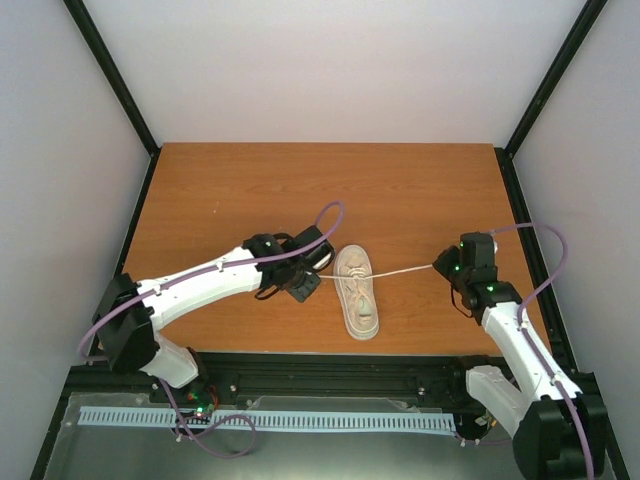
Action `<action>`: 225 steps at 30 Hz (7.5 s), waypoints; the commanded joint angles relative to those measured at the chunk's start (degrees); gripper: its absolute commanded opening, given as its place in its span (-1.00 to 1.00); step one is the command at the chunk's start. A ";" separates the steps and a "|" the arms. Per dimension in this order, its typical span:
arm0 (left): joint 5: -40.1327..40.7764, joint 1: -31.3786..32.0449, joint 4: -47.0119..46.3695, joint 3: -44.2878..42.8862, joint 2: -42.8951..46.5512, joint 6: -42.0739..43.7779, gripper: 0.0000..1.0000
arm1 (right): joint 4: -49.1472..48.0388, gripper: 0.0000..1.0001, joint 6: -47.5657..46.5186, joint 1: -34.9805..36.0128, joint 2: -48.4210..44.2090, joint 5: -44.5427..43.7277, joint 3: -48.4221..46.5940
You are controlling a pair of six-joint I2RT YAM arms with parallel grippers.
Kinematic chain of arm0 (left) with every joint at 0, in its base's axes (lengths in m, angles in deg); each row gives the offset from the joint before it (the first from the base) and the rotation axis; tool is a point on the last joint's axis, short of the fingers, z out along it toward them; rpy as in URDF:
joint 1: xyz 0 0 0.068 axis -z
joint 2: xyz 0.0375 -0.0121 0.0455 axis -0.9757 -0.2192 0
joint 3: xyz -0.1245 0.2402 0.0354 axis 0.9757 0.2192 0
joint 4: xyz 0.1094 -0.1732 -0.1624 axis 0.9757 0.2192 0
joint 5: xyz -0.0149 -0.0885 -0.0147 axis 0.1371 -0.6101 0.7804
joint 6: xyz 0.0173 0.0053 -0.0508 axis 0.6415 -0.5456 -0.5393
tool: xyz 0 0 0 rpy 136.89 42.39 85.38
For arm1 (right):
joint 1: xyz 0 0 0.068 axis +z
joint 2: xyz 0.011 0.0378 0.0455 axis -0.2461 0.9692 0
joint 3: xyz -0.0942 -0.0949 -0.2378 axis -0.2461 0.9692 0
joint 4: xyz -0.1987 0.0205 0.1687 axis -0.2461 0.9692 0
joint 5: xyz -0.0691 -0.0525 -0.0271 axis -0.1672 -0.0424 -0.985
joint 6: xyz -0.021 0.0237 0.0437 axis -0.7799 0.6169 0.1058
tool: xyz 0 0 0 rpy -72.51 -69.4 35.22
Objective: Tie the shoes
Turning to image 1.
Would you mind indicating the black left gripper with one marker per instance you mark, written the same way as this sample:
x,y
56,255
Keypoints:
x,y
302,293

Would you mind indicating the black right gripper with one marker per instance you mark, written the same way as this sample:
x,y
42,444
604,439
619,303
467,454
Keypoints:
x,y
442,264

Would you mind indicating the white shoelace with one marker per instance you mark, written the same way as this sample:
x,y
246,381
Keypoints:
x,y
380,274

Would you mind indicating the white canvas sneaker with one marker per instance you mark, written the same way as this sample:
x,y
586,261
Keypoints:
x,y
356,297

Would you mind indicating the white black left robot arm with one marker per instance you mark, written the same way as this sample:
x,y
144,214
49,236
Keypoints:
x,y
132,315

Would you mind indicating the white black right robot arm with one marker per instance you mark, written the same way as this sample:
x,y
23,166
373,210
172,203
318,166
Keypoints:
x,y
557,430

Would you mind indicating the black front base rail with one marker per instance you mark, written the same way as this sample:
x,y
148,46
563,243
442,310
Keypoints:
x,y
239,379

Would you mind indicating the light blue cable duct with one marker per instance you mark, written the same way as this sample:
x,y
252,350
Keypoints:
x,y
281,421

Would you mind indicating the black frame rail right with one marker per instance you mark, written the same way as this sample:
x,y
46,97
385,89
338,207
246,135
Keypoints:
x,y
570,46

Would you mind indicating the black frame rail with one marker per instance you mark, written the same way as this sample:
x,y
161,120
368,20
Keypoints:
x,y
570,46
102,55

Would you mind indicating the black frame rail left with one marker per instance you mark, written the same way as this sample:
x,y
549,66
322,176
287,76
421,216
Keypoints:
x,y
102,55

